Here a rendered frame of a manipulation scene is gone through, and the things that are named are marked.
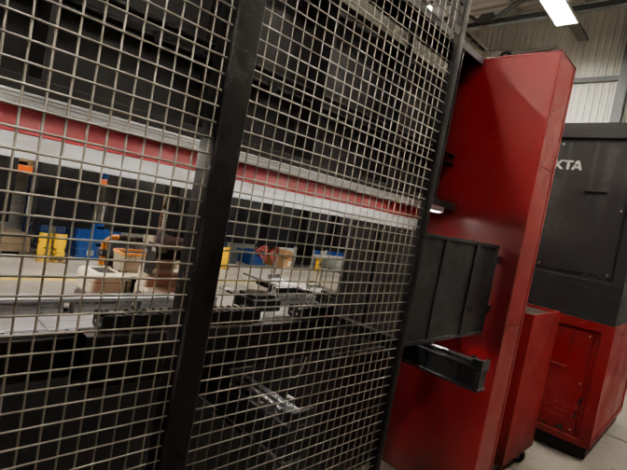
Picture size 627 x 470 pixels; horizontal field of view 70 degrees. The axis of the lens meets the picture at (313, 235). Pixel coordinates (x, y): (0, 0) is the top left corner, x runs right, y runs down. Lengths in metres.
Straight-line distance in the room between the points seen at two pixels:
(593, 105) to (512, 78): 6.40
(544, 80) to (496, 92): 0.23
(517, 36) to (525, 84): 7.31
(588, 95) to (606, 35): 0.97
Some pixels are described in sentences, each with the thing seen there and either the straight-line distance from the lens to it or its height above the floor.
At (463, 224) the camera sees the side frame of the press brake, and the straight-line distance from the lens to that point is 2.48.
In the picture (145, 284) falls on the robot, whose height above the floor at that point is 0.82.
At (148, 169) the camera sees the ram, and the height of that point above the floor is 1.38.
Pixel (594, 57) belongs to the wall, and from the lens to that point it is 9.20.
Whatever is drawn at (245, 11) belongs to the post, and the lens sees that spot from 0.77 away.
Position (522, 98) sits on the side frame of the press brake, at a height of 2.07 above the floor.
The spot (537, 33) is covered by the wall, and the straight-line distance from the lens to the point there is 9.69.
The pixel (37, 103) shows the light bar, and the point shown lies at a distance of 1.17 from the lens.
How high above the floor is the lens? 1.34
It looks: 3 degrees down
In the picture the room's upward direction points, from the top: 10 degrees clockwise
